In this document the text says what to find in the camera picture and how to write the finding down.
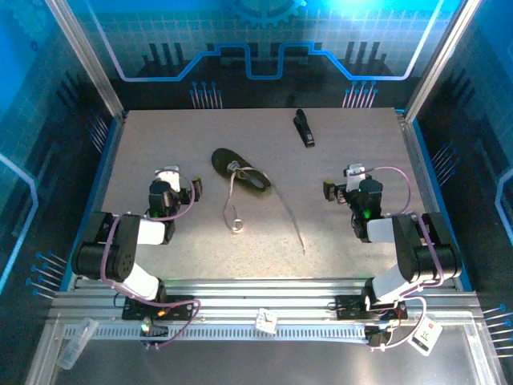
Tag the white shoelace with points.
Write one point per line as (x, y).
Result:
(289, 212)

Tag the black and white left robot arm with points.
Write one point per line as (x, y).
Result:
(120, 248)

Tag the dark green canvas shoe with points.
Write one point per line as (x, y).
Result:
(224, 160)

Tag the black stapler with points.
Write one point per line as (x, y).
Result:
(304, 128)

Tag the small white paper tag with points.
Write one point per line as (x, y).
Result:
(267, 320)

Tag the white card label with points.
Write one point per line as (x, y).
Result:
(426, 336)

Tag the clear plastic holder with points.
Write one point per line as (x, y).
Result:
(76, 345)

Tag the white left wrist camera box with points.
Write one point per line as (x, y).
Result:
(170, 176)

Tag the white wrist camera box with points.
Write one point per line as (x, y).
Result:
(354, 174)
(170, 176)

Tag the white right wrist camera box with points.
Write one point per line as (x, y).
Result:
(354, 174)

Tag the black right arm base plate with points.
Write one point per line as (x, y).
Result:
(348, 306)

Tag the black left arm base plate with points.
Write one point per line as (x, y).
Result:
(134, 310)

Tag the aluminium frame rail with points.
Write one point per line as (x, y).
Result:
(256, 294)

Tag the aluminium frame post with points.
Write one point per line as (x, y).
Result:
(441, 56)
(86, 56)

